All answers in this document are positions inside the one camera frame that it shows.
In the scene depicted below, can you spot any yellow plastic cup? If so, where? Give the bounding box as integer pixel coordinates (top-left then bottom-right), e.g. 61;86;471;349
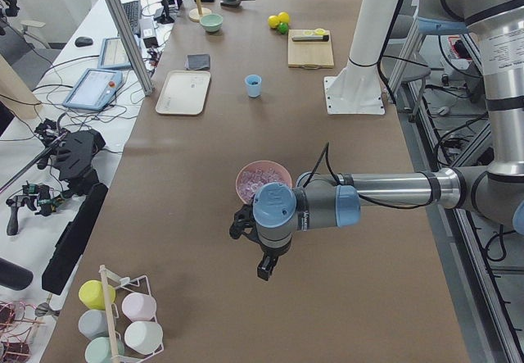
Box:
78;280;105;310

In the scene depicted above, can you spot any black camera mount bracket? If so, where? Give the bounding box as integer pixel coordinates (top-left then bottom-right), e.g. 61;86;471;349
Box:
229;204;259;243

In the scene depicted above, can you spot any mint green bowl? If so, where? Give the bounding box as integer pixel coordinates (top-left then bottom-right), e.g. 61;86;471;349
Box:
200;13;224;34

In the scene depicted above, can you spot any steel ice scoop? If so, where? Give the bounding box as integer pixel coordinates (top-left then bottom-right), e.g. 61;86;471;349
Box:
220;0;255;8

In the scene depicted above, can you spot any pink bowl of ice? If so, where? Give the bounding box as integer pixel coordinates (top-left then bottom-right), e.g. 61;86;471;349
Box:
235;160;292;204

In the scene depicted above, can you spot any white plastic cup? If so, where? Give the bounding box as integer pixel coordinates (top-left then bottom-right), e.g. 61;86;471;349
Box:
124;321;163;355

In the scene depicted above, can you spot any bamboo cutting board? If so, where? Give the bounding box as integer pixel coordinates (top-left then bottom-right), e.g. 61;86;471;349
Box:
287;29;335;69

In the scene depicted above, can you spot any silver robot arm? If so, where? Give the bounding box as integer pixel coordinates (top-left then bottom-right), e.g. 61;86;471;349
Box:
249;0;523;279

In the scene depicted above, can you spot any grey plastic cup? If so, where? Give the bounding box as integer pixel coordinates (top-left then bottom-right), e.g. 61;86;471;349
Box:
78;309;108;340

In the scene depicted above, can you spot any pink plastic cup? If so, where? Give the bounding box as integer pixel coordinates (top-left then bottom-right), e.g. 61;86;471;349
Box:
122;293;157;321

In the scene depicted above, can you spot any green lime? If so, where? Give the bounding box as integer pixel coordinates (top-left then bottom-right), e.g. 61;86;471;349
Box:
277;23;288;34

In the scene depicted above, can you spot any blue teach pendant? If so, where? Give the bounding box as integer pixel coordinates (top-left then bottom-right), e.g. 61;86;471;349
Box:
62;68;123;111
97;37;132;70

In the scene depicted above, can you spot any black keyboard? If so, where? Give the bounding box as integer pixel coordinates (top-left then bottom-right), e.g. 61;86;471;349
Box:
121;0;142;36

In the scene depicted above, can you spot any light blue plastic cup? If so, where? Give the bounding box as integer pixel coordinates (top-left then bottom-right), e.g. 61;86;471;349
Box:
244;74;262;98

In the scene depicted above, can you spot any mint plastic cup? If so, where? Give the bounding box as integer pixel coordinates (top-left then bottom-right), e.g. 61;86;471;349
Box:
84;337;112;363

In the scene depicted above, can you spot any grey folded cloth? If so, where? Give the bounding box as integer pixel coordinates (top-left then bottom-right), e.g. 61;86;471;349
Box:
185;53;210;70

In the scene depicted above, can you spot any cream rabbit serving tray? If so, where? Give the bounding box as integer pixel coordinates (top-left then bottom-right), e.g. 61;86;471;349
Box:
156;70;211;116

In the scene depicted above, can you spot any black computer mouse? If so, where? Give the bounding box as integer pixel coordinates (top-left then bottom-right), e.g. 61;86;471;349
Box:
75;36;93;48

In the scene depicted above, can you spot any yellow lemon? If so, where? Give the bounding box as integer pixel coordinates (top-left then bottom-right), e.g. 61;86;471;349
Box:
267;15;280;29
278;11;291;24

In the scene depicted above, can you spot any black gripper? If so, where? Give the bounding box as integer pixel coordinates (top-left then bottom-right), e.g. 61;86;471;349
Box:
257;235;292;281

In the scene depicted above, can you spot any white wire cup rack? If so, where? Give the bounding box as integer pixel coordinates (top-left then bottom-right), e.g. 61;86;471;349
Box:
98;265;165;362

